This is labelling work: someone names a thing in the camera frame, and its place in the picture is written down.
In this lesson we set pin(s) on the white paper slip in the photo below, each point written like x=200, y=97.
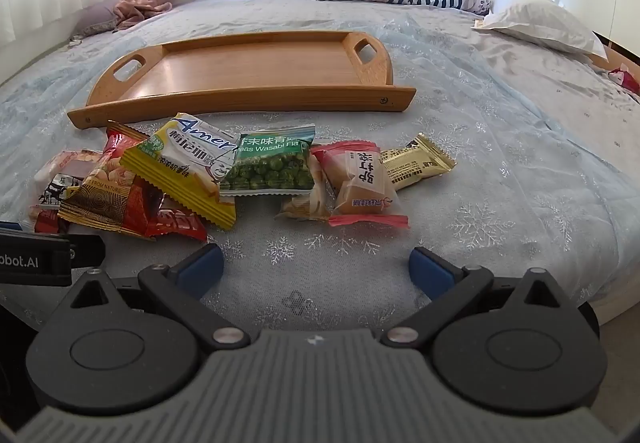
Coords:
x=482, y=24

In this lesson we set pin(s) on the red tissue pack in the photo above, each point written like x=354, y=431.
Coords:
x=627, y=79

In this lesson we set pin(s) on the snowflake sheer cloth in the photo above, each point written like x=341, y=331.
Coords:
x=475, y=203

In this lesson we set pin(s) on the wooden bed frame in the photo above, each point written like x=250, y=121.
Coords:
x=615, y=54

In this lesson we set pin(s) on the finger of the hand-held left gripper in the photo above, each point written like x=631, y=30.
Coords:
x=7, y=226
x=87, y=250

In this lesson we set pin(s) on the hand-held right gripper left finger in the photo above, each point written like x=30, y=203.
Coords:
x=200, y=270

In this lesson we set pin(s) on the red gold peanut packet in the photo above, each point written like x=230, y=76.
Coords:
x=107, y=183

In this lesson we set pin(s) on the bed with grey sheet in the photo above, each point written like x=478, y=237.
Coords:
x=565, y=90

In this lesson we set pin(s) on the gold biscuit packet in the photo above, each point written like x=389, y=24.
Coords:
x=415, y=163

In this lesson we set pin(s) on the yellow snack packet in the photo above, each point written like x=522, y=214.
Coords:
x=175, y=158

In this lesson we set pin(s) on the pink cloth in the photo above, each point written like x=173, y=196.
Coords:
x=145, y=3

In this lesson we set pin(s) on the purple pillow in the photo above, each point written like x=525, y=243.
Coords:
x=97, y=18

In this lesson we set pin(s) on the red pink small packet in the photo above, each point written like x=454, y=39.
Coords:
x=47, y=221

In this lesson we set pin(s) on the white pillow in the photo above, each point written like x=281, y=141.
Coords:
x=540, y=20

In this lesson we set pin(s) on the clear cracker packet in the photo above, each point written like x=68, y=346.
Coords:
x=305, y=204

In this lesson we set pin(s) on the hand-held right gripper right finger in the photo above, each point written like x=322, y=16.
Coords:
x=430, y=273

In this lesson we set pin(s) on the wooden tray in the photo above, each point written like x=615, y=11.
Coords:
x=250, y=68

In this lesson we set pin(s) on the clear pink-ended cake packet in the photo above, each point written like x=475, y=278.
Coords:
x=360, y=183

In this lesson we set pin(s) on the black white snack packet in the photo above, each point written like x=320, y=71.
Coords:
x=52, y=192

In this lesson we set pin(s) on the green pea snack packet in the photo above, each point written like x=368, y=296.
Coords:
x=265, y=173

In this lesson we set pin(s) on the small silver object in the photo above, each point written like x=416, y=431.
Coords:
x=75, y=41

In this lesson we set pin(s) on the pink white small packet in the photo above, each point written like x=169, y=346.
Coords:
x=80, y=162

